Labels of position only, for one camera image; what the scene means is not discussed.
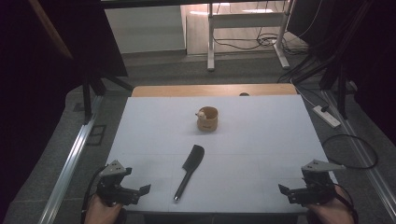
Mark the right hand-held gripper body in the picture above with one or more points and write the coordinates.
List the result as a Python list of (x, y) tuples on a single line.
[(316, 189)]

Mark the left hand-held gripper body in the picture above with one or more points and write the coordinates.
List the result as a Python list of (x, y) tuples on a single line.
[(113, 186)]

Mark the wooden cup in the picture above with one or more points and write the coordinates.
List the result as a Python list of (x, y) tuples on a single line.
[(208, 121)]

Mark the person's right hand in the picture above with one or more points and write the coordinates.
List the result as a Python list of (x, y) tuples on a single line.
[(333, 213)]

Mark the person's left hand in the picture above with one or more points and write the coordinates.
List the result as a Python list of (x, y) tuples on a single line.
[(102, 214)]

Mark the dark floor grate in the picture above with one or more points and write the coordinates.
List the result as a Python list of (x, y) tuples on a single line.
[(96, 135)]

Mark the white power strip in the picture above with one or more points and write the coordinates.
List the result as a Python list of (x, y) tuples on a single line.
[(327, 116)]

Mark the black plug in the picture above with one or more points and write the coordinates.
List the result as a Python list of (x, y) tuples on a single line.
[(324, 108)]

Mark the black metal stand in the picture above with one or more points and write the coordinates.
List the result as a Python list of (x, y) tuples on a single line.
[(88, 99), (342, 77)]

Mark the aluminium rail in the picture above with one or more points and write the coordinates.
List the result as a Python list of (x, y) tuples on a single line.
[(67, 174), (361, 146)]

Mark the white desk frame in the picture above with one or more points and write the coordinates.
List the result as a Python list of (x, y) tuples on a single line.
[(246, 20)]

